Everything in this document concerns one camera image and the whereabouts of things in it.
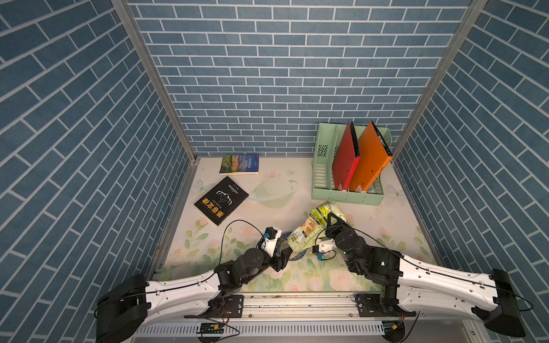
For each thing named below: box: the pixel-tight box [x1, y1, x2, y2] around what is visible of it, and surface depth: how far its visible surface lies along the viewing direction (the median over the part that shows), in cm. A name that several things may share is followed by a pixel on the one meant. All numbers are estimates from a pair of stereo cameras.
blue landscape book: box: [219, 154, 260, 176], surface depth 118 cm
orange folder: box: [349, 120, 394, 193], surface depth 90 cm
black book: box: [193, 175, 249, 227], surface depth 101 cm
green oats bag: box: [286, 200, 347, 253], surface depth 73 cm
